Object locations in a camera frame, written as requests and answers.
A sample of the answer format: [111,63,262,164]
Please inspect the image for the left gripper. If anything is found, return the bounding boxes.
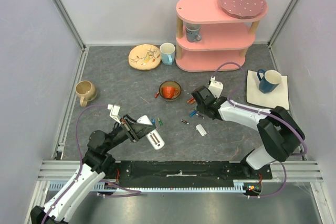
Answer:
[104,114,156,152]

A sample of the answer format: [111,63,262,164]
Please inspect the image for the white remote control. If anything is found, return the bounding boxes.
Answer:
[136,115,165,150]

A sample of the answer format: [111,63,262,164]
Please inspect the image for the white battery cover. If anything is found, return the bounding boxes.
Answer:
[196,124,207,136]

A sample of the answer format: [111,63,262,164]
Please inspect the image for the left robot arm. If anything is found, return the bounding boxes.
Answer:
[30,115,165,223]

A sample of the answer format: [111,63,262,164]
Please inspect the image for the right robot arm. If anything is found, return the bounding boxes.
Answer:
[192,86,306,179]

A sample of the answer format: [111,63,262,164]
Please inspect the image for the orange cup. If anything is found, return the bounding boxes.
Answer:
[162,86,180,99]

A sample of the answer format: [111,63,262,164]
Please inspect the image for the dark blue mug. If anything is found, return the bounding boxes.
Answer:
[257,69,282,93]

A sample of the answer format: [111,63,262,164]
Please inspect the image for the beige mug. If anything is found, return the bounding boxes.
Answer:
[75,80,97,108]

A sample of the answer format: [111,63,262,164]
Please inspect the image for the light blue mug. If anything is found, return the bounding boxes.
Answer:
[160,42,175,65]

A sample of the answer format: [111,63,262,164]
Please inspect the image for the white square plate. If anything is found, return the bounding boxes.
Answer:
[246,70,290,110]

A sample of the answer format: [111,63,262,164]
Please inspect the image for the grey mug on shelf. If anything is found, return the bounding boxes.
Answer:
[185,23,202,42]

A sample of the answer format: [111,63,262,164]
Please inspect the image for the yellow floral plate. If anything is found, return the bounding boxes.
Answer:
[128,44,161,71]

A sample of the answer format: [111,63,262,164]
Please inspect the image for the pink dotted plate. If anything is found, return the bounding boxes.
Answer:
[218,0,267,19]

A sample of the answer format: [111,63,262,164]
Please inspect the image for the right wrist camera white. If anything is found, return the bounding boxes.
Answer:
[208,76,224,98]

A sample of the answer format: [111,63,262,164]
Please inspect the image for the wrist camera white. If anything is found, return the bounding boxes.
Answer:
[107,104,121,123]
[208,76,224,98]

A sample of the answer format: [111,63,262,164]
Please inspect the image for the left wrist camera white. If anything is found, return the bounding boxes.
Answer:
[107,104,121,123]

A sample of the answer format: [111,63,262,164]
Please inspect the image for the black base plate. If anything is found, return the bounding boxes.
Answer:
[105,161,272,187]

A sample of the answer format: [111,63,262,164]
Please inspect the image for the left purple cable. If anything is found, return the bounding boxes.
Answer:
[40,104,142,224]

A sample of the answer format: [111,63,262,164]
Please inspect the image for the white cable duct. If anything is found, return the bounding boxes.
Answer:
[89,179,263,193]

